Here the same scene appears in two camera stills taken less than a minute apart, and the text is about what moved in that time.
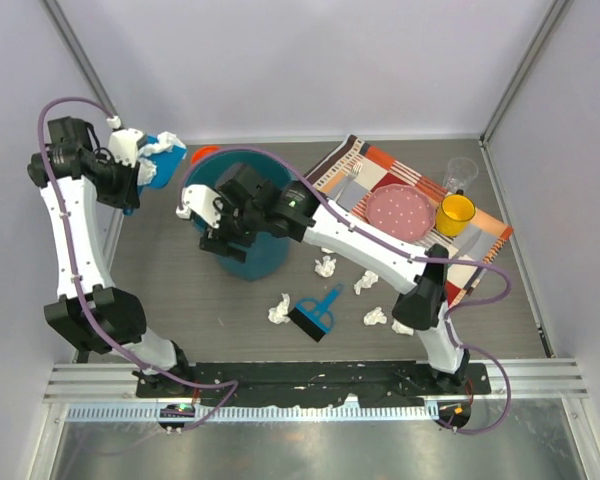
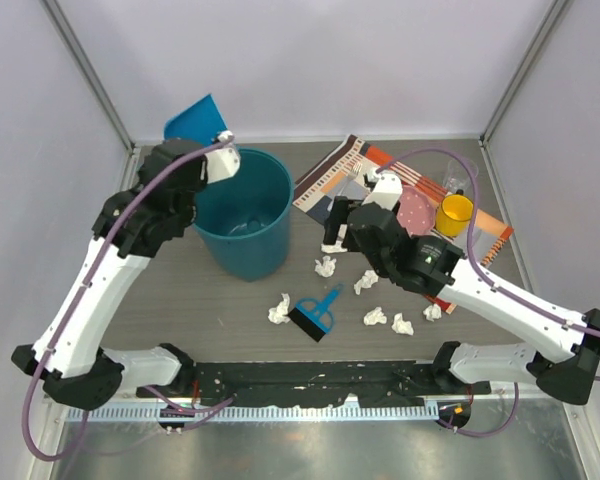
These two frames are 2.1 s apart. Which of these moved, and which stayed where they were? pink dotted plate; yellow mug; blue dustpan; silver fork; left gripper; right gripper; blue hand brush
Moved: right gripper; blue dustpan; left gripper
Stayed: yellow mug; silver fork; pink dotted plate; blue hand brush
